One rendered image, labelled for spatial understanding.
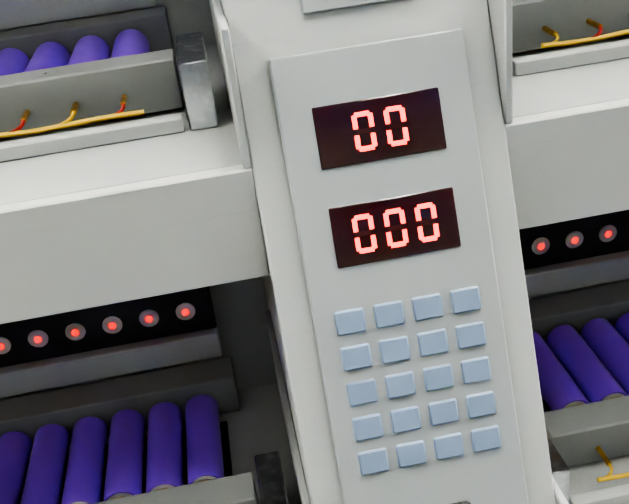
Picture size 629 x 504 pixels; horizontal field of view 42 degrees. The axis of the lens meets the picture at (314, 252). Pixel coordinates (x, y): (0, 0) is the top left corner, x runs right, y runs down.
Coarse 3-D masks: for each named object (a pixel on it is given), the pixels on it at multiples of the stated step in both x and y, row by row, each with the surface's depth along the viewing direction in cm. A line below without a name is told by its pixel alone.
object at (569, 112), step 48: (528, 0) 36; (576, 0) 36; (624, 0) 37; (528, 48) 37; (576, 48) 35; (624, 48) 35; (528, 96) 33; (576, 96) 32; (624, 96) 31; (528, 144) 31; (576, 144) 31; (624, 144) 31; (528, 192) 32; (576, 192) 32; (624, 192) 32
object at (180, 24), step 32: (160, 0) 48; (192, 0) 48; (192, 32) 48; (224, 288) 50; (256, 288) 50; (224, 320) 50; (256, 320) 50; (224, 352) 50; (256, 352) 51; (256, 384) 51
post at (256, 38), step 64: (256, 0) 29; (448, 0) 29; (256, 64) 29; (256, 128) 29; (256, 192) 30; (512, 192) 31; (512, 256) 31; (512, 320) 31; (320, 384) 31; (512, 384) 31; (320, 448) 31
